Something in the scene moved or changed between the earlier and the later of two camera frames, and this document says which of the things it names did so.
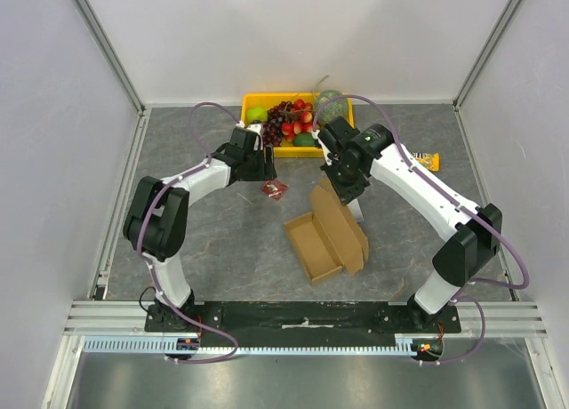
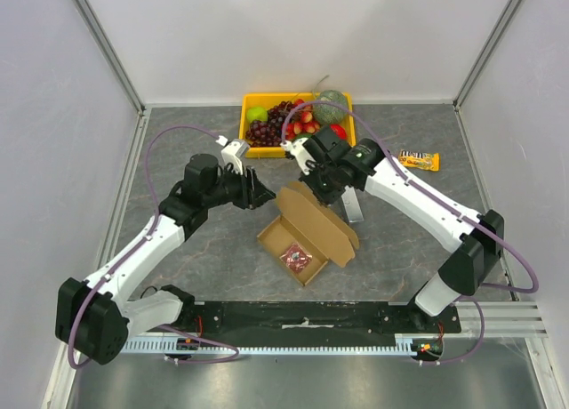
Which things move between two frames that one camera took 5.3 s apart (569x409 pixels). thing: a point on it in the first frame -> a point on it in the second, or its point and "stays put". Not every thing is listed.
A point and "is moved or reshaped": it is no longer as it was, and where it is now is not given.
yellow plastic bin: x=289 y=149 stays put
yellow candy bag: x=430 y=161 stays put
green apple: x=257 y=113 stays put
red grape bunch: x=301 y=121 stays put
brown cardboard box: x=326 y=239 is moved or reshaped
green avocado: x=303 y=140 stays put
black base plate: x=297 y=323 stays put
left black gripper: x=267 y=171 -> x=253 y=193
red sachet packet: x=276 y=189 -> x=296 y=257
